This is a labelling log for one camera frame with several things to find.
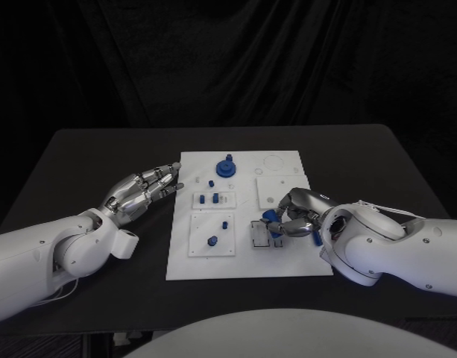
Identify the blue gear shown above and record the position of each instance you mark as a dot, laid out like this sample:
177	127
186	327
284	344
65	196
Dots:
225	169

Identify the tall blue block plug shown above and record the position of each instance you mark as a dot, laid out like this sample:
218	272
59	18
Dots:
215	197

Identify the long blue peg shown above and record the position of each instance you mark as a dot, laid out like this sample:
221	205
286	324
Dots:
316	240

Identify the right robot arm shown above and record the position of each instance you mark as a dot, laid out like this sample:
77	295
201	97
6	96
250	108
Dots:
405	251

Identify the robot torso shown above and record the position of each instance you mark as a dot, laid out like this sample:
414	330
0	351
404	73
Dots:
293	335

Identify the white task board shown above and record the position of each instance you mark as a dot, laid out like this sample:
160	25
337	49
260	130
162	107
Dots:
244	251

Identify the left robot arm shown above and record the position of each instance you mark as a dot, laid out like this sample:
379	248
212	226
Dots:
22	260

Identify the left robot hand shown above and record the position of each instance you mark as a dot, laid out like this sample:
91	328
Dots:
139	193

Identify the blue hexagonal block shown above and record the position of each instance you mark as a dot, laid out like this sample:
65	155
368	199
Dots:
212	240

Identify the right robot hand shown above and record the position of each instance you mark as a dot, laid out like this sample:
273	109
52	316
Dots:
304	204

